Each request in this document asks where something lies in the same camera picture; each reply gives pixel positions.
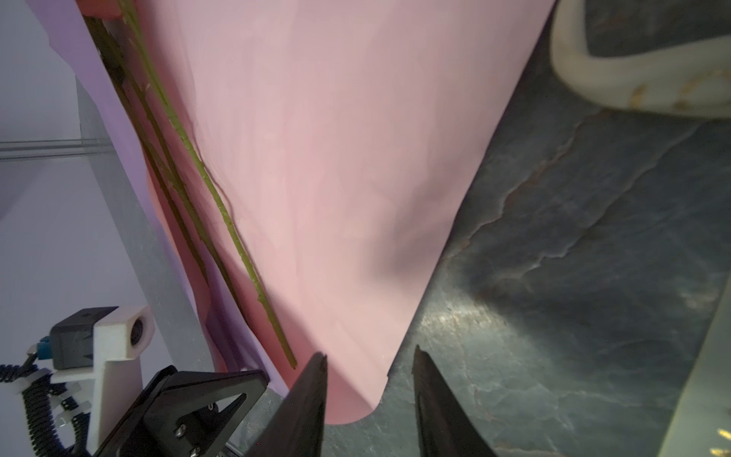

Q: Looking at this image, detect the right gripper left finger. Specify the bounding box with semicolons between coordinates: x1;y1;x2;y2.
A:
245;352;329;457

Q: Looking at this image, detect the cream printed ribbon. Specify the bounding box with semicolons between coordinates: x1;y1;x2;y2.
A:
550;1;730;120

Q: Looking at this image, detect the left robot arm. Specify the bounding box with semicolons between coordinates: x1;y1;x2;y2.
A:
1;365;268;456

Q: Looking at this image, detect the pink spray rose stem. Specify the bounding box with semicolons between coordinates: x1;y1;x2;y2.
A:
84;13;241;307

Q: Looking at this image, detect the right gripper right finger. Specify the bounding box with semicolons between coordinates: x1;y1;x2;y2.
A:
412;346;497;457

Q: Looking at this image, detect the white rose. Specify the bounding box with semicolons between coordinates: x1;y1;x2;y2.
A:
118;1;298;369

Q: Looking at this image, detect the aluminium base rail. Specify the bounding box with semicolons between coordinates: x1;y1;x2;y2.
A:
659;286;730;457

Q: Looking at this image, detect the aluminium frame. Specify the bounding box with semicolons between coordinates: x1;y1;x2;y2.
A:
1;86;213;371

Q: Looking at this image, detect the pink purple wrapping paper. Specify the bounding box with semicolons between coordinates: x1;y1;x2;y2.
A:
30;1;553;425

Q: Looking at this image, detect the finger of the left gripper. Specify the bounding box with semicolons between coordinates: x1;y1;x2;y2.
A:
95;366;268;456

